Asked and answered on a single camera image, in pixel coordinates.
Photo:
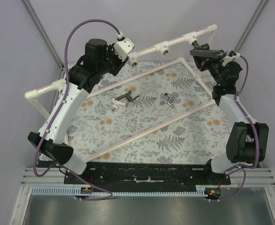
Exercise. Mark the dark short faucet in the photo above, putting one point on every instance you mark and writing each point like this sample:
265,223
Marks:
127,96

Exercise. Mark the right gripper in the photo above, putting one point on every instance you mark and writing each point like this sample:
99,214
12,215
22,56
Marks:
199,60

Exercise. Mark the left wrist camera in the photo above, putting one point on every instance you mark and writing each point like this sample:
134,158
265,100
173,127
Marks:
123,46

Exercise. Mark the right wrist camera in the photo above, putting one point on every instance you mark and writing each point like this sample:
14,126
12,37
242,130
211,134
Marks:
232,55

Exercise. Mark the white plastic faucet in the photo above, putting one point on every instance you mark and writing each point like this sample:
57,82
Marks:
117,103

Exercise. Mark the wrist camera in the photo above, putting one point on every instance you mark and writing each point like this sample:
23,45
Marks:
123,46
232,55

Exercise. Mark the floral table mat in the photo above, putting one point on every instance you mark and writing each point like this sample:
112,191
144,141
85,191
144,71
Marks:
211,130

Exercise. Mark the white pipe frame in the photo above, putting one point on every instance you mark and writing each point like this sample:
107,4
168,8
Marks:
145,129

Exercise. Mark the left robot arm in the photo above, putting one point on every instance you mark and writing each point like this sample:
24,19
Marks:
99,59

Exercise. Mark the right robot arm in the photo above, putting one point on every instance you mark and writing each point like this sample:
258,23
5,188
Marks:
247,143

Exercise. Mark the dark long faucet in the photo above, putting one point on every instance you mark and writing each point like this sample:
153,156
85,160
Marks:
196,46

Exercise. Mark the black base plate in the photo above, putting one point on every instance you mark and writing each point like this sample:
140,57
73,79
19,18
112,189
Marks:
138,177

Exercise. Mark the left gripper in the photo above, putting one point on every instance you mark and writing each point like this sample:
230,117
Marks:
116,64

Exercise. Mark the chrome faucet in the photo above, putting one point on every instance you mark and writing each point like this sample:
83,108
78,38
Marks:
167,100

